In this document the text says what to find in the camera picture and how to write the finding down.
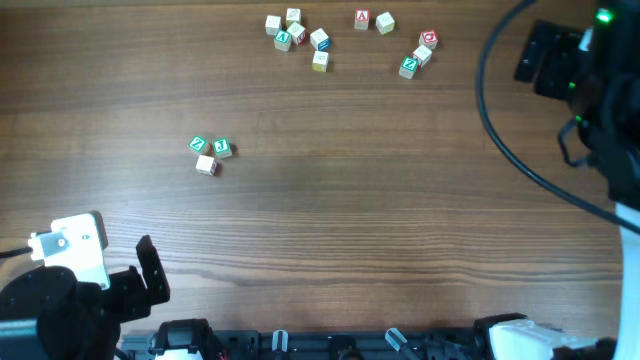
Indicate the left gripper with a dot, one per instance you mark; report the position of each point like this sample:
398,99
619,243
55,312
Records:
132,288

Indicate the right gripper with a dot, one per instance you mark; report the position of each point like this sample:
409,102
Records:
555,72

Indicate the red sided picture block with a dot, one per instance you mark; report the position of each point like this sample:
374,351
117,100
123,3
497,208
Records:
206,165

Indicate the green Z block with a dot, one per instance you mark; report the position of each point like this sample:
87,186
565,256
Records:
199,145
408,67

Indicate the green J letter block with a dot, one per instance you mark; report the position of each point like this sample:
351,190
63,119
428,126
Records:
222,148

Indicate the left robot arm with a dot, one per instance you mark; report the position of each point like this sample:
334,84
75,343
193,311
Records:
47,313

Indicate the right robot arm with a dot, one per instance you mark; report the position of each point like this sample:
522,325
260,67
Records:
596,71

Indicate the red O letter block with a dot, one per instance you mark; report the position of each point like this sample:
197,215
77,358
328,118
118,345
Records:
429,39

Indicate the red A sided block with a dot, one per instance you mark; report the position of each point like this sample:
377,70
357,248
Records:
422,55

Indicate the yellow S wooden block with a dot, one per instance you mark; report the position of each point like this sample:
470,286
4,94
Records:
385,23

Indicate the red A letter block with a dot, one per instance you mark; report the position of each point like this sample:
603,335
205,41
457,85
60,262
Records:
361,19

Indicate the blue sided wooden block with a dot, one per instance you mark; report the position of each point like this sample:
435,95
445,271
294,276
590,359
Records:
320,40

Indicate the yellow sided picture block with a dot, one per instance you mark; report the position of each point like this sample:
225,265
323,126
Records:
320,61

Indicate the red sided wooden block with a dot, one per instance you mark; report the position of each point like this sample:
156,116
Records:
297,33

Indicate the wooden block yellow sided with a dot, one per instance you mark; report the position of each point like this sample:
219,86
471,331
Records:
293,16

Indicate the green A letter block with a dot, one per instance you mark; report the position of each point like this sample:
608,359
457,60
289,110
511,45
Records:
282,41

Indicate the plain wooden block top left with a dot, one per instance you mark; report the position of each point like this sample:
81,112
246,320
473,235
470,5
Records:
273,25

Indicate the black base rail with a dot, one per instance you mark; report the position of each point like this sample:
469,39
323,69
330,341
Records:
434,344

